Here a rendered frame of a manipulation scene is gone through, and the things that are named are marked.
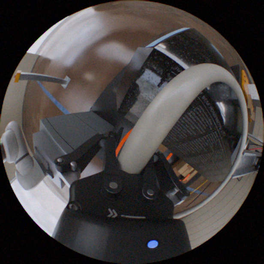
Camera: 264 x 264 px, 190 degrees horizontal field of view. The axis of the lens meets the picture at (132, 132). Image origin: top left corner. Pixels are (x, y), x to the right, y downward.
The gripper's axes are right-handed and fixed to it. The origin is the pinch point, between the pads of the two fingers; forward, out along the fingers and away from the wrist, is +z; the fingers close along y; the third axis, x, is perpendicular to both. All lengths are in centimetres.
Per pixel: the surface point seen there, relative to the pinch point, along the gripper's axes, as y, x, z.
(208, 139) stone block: 30.9, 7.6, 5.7
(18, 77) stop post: -137, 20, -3
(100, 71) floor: -64, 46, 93
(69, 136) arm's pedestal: -35.5, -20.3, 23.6
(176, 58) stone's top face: 4.4, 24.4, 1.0
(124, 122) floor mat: -6, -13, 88
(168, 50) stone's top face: 1.7, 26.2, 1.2
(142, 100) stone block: 0.7, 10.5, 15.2
